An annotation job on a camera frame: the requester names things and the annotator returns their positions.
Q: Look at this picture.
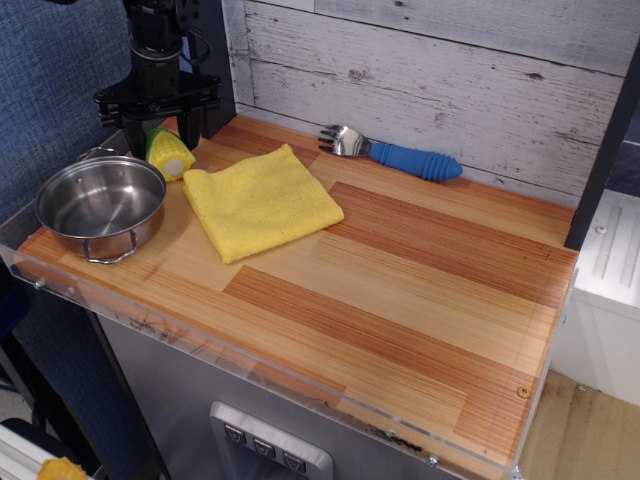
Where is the black vertical post right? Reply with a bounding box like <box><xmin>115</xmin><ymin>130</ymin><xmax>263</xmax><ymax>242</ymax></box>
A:
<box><xmin>563</xmin><ymin>0</ymin><xmax>640</xmax><ymax>250</ymax></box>

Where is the yellow folded cloth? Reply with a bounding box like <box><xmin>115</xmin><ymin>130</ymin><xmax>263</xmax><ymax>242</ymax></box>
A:
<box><xmin>183</xmin><ymin>144</ymin><xmax>344</xmax><ymax>264</ymax></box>

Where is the black vertical post left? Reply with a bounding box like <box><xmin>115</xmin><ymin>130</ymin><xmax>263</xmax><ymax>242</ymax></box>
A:
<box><xmin>194</xmin><ymin>0</ymin><xmax>236</xmax><ymax>138</ymax></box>

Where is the black vertical post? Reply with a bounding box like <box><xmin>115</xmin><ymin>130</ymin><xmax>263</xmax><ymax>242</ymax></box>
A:
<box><xmin>194</xmin><ymin>0</ymin><xmax>236</xmax><ymax>138</ymax></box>
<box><xmin>563</xmin><ymin>0</ymin><xmax>640</xmax><ymax>250</ymax></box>

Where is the clear acrylic table guard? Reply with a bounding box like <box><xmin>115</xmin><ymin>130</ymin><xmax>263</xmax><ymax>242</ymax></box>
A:
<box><xmin>3</xmin><ymin>235</ymin><xmax>576</xmax><ymax>479</ymax></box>

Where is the yellow object bottom left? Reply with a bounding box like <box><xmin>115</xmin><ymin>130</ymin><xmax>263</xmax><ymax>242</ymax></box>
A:
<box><xmin>36</xmin><ymin>457</ymin><xmax>89</xmax><ymax>480</ymax></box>

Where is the silver button control panel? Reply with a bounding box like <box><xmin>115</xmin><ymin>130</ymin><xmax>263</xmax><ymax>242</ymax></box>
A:
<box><xmin>209</xmin><ymin>401</ymin><xmax>334</xmax><ymax>480</ymax></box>

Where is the green and yellow toy corn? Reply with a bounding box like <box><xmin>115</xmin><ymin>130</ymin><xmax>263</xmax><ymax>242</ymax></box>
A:
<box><xmin>145</xmin><ymin>127</ymin><xmax>196</xmax><ymax>182</ymax></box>

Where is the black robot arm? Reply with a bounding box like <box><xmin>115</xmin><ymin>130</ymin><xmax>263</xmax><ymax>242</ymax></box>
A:
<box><xmin>94</xmin><ymin>1</ymin><xmax>221</xmax><ymax>158</ymax></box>

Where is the white cabinet at right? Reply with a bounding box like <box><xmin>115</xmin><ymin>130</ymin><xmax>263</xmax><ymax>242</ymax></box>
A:
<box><xmin>550</xmin><ymin>190</ymin><xmax>639</xmax><ymax>405</ymax></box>

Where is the stainless steel pot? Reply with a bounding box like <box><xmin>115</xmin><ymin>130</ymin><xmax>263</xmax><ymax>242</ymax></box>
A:
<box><xmin>35</xmin><ymin>147</ymin><xmax>167</xmax><ymax>265</ymax></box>

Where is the blue handled metal spork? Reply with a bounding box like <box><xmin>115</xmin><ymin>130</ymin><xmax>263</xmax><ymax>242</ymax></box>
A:
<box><xmin>318</xmin><ymin>125</ymin><xmax>463</xmax><ymax>182</ymax></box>

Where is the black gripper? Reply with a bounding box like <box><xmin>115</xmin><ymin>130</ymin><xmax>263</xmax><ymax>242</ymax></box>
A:
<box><xmin>94</xmin><ymin>72</ymin><xmax>221</xmax><ymax>159</ymax></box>

